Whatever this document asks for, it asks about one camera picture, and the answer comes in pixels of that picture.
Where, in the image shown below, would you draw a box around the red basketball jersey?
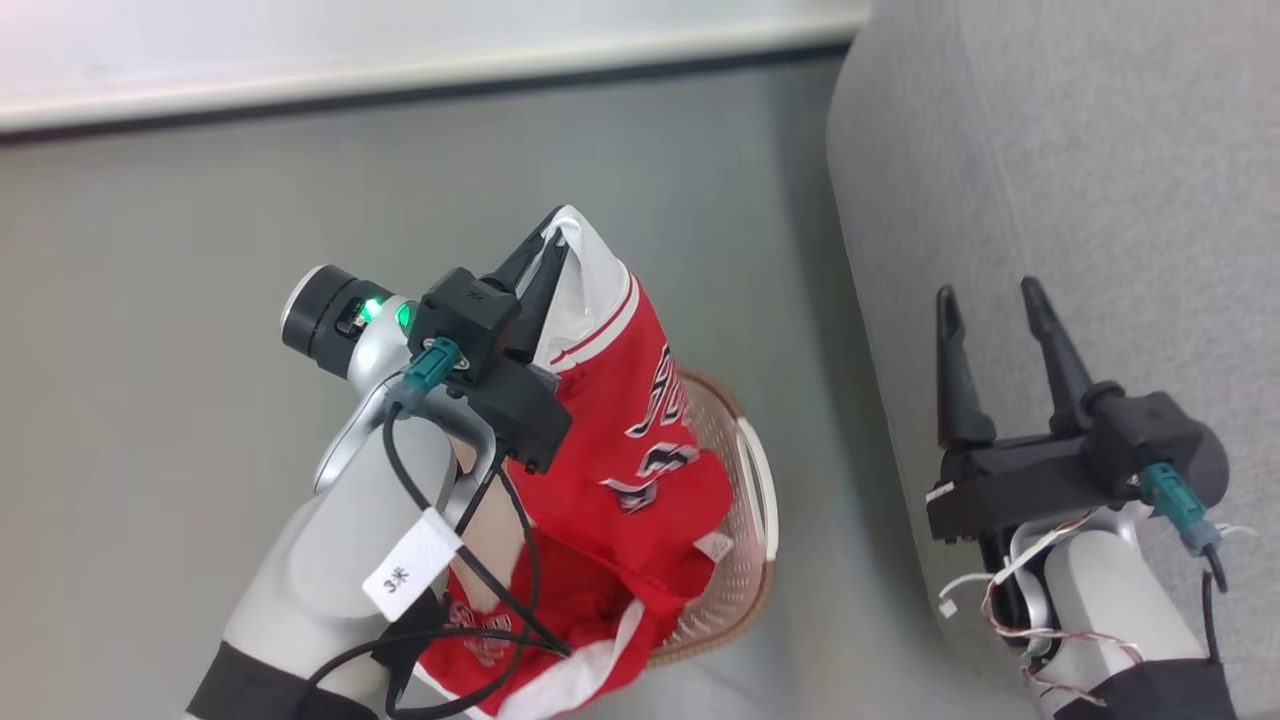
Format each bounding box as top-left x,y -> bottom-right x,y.
505,205 -> 736,611

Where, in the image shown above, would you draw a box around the white baseboard strip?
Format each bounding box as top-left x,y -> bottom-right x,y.
0,15 -> 871,136

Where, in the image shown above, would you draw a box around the grey fabric sofa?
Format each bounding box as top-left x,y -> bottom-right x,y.
826,0 -> 1280,720

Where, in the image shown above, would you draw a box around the teal cable connector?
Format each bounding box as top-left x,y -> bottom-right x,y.
385,337 -> 463,416
1140,462 -> 1223,556

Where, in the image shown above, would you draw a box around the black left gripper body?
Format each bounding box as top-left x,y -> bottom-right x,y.
466,350 -> 574,474

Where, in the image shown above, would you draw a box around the thin black cable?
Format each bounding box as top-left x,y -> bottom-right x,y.
385,465 -> 543,720
290,625 -> 571,720
1200,545 -> 1229,666
383,405 -> 573,659

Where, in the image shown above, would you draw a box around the thin white red wires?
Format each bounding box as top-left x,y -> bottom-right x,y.
938,505 -> 1146,706

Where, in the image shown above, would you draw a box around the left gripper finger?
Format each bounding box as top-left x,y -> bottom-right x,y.
514,231 -> 572,364
480,205 -> 568,294

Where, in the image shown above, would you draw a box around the red shorts with white stripe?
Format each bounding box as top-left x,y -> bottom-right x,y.
412,530 -> 701,720

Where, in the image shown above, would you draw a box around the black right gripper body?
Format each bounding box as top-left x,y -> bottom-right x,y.
926,428 -> 1137,542

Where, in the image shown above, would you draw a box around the woven pink laundry basket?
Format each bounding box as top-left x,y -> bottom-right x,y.
640,368 -> 781,669

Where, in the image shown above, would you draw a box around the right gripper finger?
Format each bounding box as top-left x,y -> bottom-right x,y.
1020,277 -> 1094,434
936,285 -> 997,450

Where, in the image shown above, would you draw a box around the white paper cable label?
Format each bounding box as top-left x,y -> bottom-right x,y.
362,508 -> 464,623

